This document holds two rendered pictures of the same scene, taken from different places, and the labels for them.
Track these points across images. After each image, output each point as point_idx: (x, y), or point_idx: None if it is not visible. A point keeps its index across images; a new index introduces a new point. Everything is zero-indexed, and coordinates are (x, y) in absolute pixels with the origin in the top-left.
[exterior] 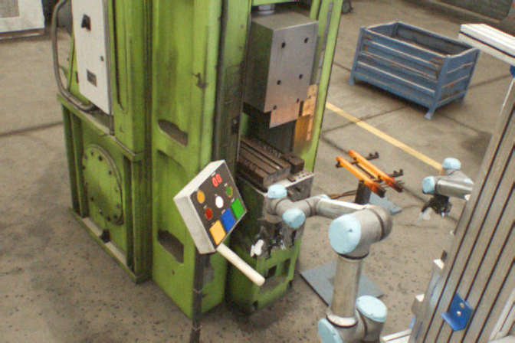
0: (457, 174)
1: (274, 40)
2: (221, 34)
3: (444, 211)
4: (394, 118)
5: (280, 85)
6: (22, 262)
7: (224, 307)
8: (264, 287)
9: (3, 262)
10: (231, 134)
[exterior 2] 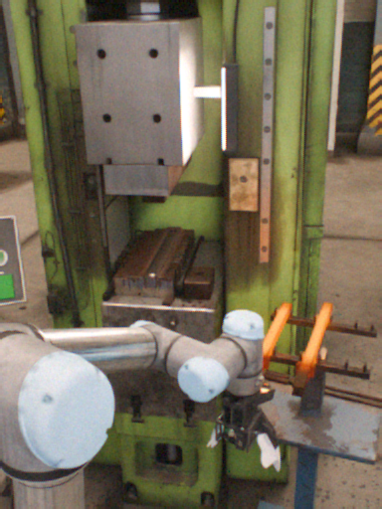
0: (212, 343)
1: (80, 44)
2: (31, 34)
3: (236, 443)
4: None
5: (112, 124)
6: (43, 326)
7: (118, 473)
8: (155, 473)
9: (34, 319)
10: (92, 200)
